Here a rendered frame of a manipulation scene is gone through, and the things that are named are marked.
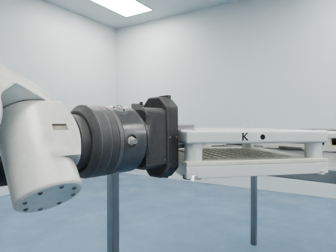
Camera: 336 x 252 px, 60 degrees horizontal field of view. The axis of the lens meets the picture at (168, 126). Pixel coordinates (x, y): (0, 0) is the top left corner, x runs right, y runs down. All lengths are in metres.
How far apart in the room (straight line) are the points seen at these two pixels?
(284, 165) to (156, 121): 0.22
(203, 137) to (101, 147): 0.16
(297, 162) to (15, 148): 0.40
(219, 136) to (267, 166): 0.09
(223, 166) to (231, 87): 4.31
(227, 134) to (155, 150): 0.11
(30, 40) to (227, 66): 3.01
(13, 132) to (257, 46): 4.52
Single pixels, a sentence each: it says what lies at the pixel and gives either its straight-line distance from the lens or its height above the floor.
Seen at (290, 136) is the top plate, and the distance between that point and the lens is 0.50.
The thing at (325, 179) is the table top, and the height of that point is 0.85.
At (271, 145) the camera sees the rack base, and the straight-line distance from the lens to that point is 1.35.
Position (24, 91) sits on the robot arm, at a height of 1.01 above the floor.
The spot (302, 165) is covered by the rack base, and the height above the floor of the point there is 0.92.
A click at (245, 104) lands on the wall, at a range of 4.64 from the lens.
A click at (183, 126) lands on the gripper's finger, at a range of 0.46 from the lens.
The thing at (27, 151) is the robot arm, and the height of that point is 0.96.
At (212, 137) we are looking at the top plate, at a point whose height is 0.96.
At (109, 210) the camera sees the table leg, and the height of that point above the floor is 0.60.
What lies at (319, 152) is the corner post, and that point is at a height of 0.94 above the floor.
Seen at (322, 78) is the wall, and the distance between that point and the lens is 4.47.
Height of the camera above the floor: 0.98
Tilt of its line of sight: level
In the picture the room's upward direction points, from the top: straight up
